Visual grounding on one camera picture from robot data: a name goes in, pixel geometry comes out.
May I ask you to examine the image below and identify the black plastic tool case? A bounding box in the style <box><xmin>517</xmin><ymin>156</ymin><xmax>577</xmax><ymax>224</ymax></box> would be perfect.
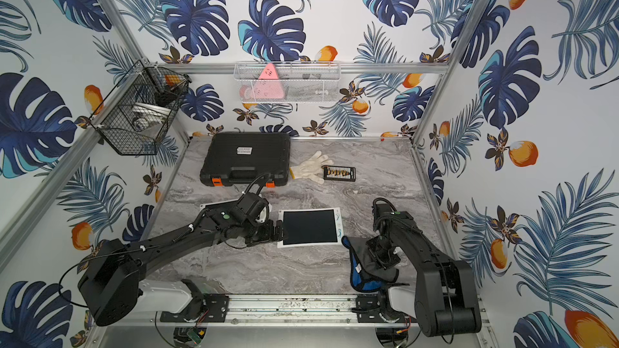
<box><xmin>200</xmin><ymin>132</ymin><xmax>291</xmax><ymax>188</ymax></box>

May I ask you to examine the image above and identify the white drawing tablet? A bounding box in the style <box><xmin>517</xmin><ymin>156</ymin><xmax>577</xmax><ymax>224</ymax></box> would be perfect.
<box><xmin>200</xmin><ymin>199</ymin><xmax>238</xmax><ymax>211</ymax></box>
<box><xmin>277</xmin><ymin>207</ymin><xmax>343</xmax><ymax>248</ymax></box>

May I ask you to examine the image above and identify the grey blue wiping cloth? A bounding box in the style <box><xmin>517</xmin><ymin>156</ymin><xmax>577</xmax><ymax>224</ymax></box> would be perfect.
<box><xmin>341</xmin><ymin>236</ymin><xmax>400</xmax><ymax>293</ymax></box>

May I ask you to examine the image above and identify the black screwdriver bit box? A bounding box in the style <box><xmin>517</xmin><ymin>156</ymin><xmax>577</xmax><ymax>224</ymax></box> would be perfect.
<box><xmin>322</xmin><ymin>165</ymin><xmax>356</xmax><ymax>182</ymax></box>

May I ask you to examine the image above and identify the white knit work glove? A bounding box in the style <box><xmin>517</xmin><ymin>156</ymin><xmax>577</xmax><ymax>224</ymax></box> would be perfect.
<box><xmin>290</xmin><ymin>151</ymin><xmax>334</xmax><ymax>185</ymax></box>

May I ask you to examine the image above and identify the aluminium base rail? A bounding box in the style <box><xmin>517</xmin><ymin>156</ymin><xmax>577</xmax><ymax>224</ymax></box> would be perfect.
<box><xmin>96</xmin><ymin>292</ymin><xmax>490</xmax><ymax>328</ymax></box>

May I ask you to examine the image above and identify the black wire basket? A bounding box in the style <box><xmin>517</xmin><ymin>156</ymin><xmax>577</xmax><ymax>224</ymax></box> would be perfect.
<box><xmin>88</xmin><ymin>61</ymin><xmax>191</xmax><ymax>156</ymax></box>

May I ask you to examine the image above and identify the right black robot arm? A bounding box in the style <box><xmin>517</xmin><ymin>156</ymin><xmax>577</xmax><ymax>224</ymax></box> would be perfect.
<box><xmin>366</xmin><ymin>198</ymin><xmax>482</xmax><ymax>337</ymax></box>

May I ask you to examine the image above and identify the pink triangular paper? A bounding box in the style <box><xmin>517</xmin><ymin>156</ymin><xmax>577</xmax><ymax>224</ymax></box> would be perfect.
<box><xmin>246</xmin><ymin>63</ymin><xmax>285</xmax><ymax>101</ymax></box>

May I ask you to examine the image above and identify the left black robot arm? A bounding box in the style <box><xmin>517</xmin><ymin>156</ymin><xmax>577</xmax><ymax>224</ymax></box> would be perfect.
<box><xmin>77</xmin><ymin>173</ymin><xmax>284</xmax><ymax>326</ymax></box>

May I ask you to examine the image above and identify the clear mesh wall shelf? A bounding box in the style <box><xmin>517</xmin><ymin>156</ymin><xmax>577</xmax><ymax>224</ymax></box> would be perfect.
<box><xmin>233</xmin><ymin>61</ymin><xmax>342</xmax><ymax>103</ymax></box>

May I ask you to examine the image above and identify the silver object in basket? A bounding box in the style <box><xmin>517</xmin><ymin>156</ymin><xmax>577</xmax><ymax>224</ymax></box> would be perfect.
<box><xmin>131</xmin><ymin>103</ymin><xmax>172</xmax><ymax>132</ymax></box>

